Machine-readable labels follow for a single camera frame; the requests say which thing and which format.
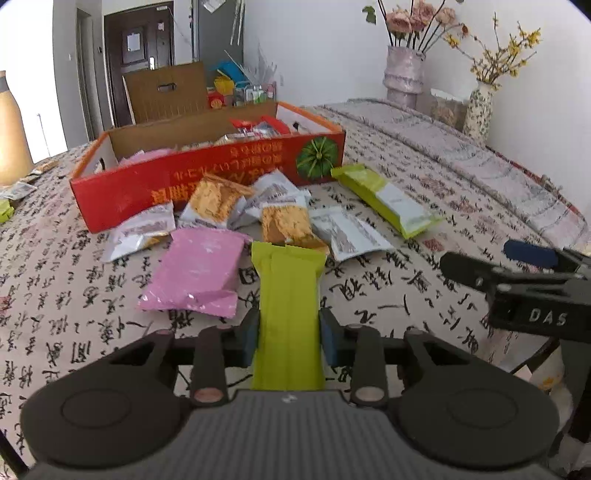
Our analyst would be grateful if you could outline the pink artificial flowers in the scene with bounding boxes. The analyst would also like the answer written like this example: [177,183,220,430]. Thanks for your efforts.
[362,0,468,52]

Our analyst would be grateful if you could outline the grey striped cloth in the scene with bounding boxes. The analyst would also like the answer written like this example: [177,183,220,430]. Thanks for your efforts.
[300,97,587,259]

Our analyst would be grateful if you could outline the small white packets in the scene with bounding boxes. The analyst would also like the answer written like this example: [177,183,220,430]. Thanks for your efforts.
[0,182,38,200]

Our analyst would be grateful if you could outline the floral patterned vase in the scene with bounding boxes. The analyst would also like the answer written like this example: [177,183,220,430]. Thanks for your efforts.
[463,83,494,139]

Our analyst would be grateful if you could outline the clear storage jar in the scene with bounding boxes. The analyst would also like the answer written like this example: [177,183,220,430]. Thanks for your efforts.
[429,89,469,130]

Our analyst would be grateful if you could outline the yellow thermos jug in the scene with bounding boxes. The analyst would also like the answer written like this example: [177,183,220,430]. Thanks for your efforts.
[0,71,35,186]

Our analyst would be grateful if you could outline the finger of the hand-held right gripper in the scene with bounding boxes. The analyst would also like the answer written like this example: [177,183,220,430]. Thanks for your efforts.
[503,239,591,274]
[438,251,568,296]

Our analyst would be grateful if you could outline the yellow artificial flowers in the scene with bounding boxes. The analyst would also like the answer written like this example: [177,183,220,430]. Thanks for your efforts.
[445,14,542,90]

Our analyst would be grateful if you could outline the brown cardboard carton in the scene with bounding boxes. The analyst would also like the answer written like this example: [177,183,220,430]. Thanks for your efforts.
[122,61,208,126]

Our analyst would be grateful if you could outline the red cardboard box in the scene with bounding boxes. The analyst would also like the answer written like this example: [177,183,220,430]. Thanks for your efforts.
[69,102,347,234]

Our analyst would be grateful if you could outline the red snack packet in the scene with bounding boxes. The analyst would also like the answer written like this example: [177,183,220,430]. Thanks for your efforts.
[230,116,291,137]

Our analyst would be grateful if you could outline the green white snack packet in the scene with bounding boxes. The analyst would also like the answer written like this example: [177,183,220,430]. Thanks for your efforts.
[330,165,446,240]

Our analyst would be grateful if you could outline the pink ribbed vase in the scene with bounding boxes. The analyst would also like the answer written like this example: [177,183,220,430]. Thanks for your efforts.
[382,45,426,109]

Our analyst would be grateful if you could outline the dark wooden door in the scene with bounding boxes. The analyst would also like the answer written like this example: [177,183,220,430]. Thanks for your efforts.
[104,2,175,127]

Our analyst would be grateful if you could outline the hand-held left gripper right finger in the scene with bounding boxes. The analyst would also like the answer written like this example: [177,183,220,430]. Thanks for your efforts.
[318,306,472,408]

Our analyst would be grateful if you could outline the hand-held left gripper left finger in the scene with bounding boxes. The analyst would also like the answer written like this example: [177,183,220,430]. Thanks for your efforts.
[104,307,260,408]

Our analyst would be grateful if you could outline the grey refrigerator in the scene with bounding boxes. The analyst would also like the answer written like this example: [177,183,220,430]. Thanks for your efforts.
[198,0,245,75]

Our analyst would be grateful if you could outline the yellow red bag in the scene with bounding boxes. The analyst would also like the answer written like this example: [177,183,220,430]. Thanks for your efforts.
[207,76,236,109]

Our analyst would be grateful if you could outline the wire rack with bottles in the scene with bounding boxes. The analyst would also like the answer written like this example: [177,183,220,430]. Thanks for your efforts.
[233,82,278,106]

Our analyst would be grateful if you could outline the white cracker snack packet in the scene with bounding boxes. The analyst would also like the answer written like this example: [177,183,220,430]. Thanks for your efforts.
[228,168,312,229]

